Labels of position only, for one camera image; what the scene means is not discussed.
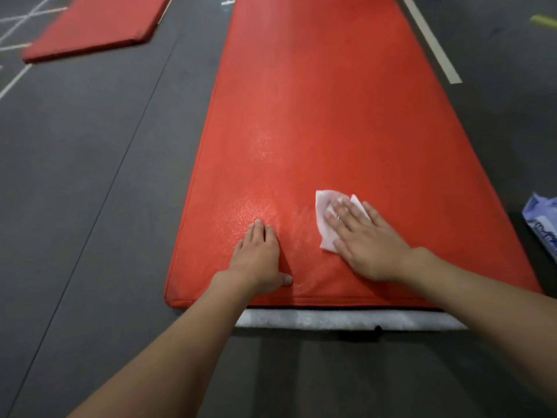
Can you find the person's left hand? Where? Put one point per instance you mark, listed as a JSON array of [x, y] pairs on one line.
[[256, 261]]

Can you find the person's right hand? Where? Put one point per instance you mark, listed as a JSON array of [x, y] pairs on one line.
[[374, 252]]

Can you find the white wet wipe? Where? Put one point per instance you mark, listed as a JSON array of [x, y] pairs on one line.
[[324, 204]]

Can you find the red mat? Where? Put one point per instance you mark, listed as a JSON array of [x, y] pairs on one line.
[[348, 104], [95, 26]]

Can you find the pale blue wipes pack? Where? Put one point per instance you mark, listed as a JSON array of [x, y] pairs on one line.
[[544, 222]]

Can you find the person's right forearm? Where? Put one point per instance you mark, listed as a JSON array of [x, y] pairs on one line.
[[491, 309]]

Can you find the person's left forearm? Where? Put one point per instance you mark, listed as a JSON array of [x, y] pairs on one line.
[[174, 356]]

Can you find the white fluffy padding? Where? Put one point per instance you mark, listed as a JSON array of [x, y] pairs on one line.
[[348, 319]]

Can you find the yellow tape strip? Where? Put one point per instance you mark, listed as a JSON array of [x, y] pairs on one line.
[[544, 21]]

